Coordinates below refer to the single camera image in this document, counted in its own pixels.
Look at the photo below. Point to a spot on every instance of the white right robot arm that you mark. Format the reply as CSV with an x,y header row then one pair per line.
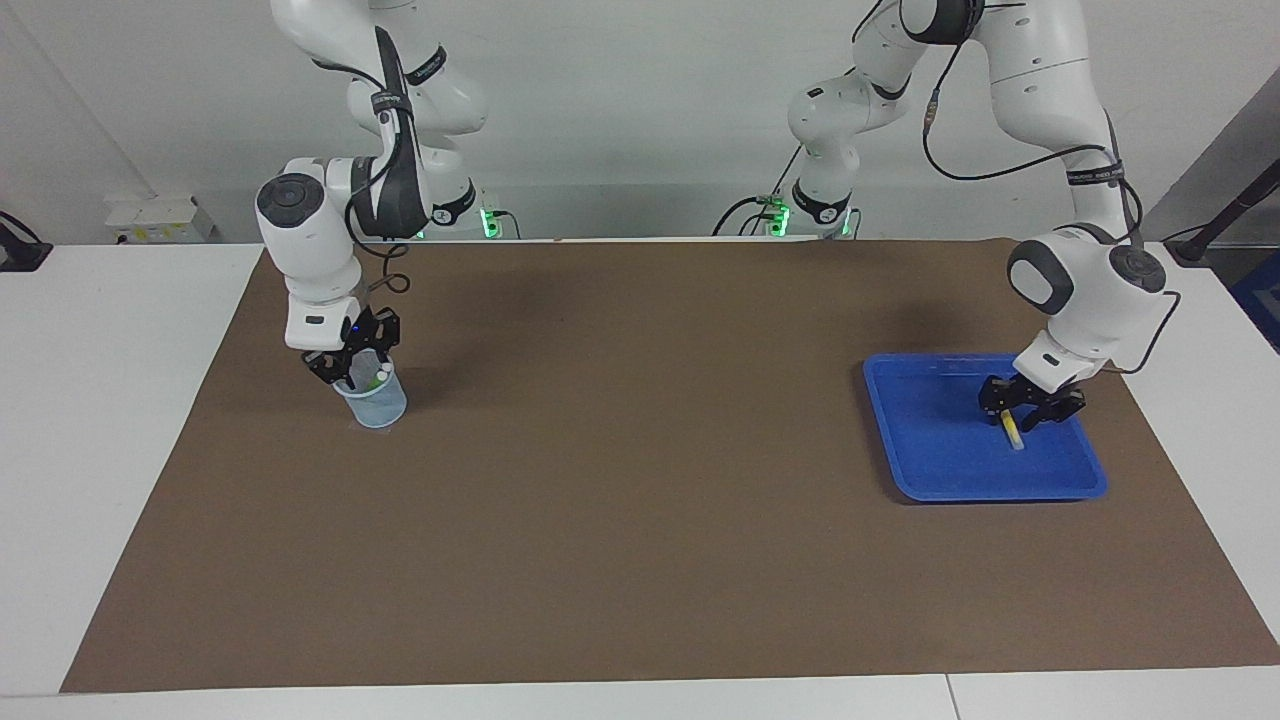
x,y
310,260

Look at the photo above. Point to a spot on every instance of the blue plastic tray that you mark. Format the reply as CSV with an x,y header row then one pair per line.
x,y
930,450

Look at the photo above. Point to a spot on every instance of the black table clamp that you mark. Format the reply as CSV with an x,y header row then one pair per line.
x,y
20,255

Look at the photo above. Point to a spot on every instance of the translucent pale blue cup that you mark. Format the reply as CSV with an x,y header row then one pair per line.
x,y
375,408

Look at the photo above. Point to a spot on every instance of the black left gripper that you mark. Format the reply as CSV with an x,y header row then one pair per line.
x,y
1035,392

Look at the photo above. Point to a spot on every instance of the black pole stand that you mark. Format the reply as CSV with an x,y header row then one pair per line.
x,y
1190,250

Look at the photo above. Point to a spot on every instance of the blue box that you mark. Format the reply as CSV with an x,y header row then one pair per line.
x,y
1265,300

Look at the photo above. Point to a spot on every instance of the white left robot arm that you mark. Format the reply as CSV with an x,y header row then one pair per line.
x,y
1100,290

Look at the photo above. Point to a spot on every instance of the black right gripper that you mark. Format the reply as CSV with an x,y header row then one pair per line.
x,y
368,330

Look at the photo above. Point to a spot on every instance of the white wall power box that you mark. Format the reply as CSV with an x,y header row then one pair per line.
x,y
160,220

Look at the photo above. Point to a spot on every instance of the yellow pen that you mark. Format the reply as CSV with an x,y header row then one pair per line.
x,y
1014,436

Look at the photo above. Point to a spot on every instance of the purple pen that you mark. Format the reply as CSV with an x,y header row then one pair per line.
x,y
384,373

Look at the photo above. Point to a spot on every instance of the brown table mat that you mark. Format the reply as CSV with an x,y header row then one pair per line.
x,y
640,500

